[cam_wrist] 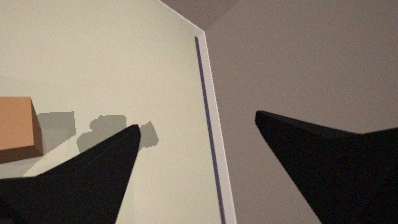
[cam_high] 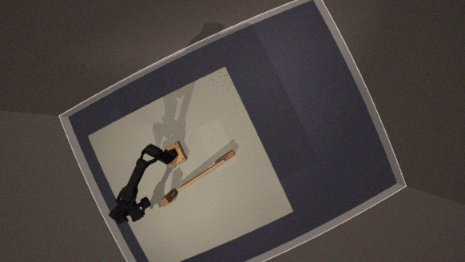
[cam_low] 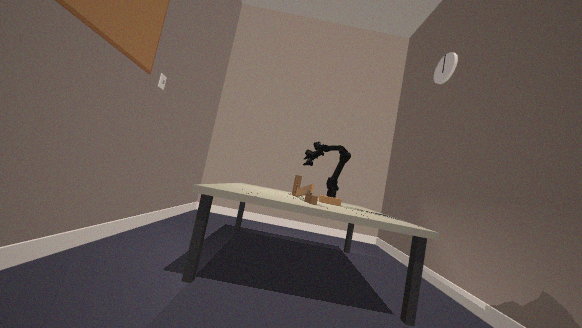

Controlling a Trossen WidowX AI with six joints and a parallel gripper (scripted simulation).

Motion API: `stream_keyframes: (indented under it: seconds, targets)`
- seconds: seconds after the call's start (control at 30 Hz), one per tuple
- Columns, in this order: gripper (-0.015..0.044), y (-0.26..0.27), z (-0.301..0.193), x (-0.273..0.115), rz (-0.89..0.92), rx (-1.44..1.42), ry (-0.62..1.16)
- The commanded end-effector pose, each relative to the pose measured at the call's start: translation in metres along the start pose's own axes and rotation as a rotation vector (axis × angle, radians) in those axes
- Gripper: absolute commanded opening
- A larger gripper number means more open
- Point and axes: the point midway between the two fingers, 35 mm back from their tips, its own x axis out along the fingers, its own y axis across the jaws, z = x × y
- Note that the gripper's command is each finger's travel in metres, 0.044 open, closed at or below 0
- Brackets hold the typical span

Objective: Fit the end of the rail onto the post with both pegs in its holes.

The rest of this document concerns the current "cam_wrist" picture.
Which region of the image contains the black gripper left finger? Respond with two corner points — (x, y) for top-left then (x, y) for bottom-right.
(0, 124), (141, 224)

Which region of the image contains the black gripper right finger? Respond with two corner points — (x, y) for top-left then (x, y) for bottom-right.
(255, 110), (398, 224)

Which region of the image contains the light brown wooden block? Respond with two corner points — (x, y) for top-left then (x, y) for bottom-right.
(0, 96), (43, 165)

